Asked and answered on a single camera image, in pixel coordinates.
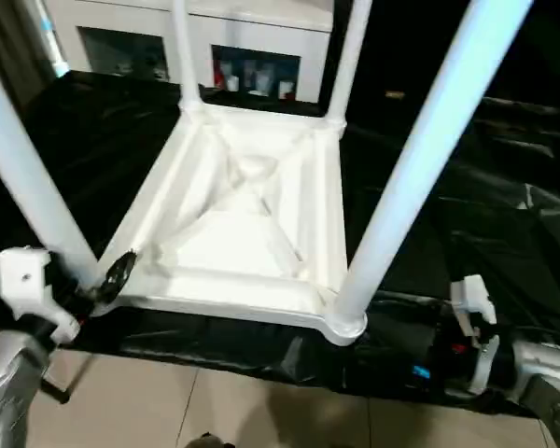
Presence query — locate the white plastic table top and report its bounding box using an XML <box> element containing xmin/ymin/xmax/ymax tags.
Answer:
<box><xmin>91</xmin><ymin>105</ymin><xmax>371</xmax><ymax>347</ymax></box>

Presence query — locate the black metal stand leg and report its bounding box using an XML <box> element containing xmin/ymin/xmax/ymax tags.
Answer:
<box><xmin>40</xmin><ymin>353</ymin><xmax>95</xmax><ymax>406</ymax></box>

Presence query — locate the black mat cover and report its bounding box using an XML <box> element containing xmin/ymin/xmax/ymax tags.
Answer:
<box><xmin>0</xmin><ymin>69</ymin><xmax>560</xmax><ymax>419</ymax></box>

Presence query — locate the dark robot foot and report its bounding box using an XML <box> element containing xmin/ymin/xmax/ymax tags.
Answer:
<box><xmin>185</xmin><ymin>431</ymin><xmax>235</xmax><ymax>448</ymax></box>

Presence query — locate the grey curtain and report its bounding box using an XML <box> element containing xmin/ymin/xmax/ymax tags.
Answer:
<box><xmin>0</xmin><ymin>0</ymin><xmax>53</xmax><ymax>105</ymax></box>

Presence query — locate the white cabinet with glass doors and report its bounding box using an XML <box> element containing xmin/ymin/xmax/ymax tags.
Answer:
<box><xmin>41</xmin><ymin>0</ymin><xmax>336</xmax><ymax>105</ymax></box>

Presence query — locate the black case with gold label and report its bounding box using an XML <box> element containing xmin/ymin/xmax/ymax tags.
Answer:
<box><xmin>344</xmin><ymin>0</ymin><xmax>487</xmax><ymax>109</ymax></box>

